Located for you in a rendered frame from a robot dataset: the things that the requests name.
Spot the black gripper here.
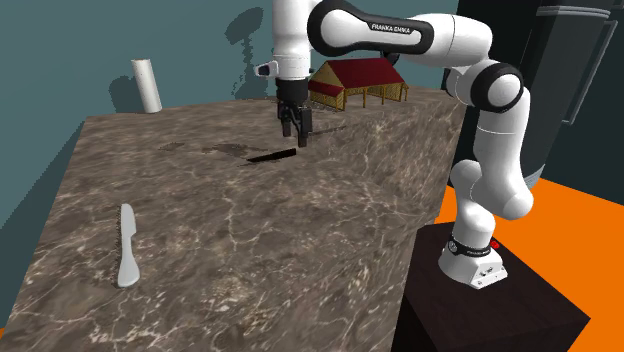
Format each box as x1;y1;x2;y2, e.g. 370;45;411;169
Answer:
275;76;314;149

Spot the red-roofed wooden toy house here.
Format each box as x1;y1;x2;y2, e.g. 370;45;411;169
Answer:
307;56;410;113

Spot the white paper towel roll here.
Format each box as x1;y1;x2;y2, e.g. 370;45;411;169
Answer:
130;58;164;115

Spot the white knife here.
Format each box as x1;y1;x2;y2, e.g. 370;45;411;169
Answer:
115;203;142;289

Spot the dark robot stand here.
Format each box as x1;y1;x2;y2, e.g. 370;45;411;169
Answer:
391;221;593;352

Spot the dark grey refrigerator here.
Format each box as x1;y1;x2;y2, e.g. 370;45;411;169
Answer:
440;0;624;195

